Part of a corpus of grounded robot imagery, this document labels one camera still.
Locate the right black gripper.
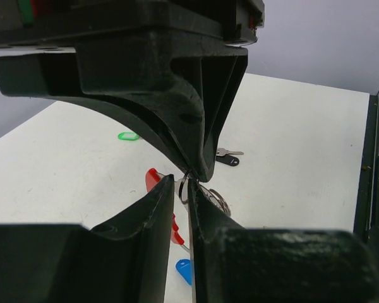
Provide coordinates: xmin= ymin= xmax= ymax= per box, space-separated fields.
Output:
xmin=0 ymin=1 xmax=265 ymax=182

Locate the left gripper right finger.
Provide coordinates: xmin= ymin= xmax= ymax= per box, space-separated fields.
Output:
xmin=188 ymin=181 xmax=379 ymax=302

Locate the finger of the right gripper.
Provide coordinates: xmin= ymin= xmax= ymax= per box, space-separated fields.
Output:
xmin=170 ymin=47 xmax=248 ymax=164

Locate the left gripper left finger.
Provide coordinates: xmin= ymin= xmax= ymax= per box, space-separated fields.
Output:
xmin=0 ymin=193 xmax=170 ymax=302

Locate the dark blue tagged key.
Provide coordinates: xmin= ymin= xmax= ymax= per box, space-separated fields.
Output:
xmin=216 ymin=148 xmax=244 ymax=167

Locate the green tagged key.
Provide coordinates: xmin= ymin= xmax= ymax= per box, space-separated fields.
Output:
xmin=117 ymin=132 xmax=140 ymax=141

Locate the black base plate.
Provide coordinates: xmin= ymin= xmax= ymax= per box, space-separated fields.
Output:
xmin=353 ymin=91 xmax=379 ymax=249

